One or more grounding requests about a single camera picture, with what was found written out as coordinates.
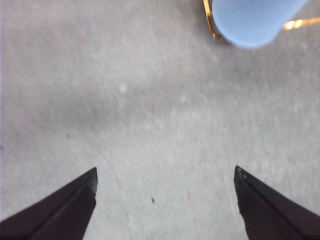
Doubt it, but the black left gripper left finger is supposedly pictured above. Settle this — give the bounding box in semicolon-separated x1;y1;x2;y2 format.
0;167;98;240

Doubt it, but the blue ribbed cup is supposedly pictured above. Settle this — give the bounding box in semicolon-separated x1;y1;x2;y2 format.
212;0;308;49

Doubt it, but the gold wire cup rack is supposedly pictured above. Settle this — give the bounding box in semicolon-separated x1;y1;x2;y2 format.
203;0;320;41

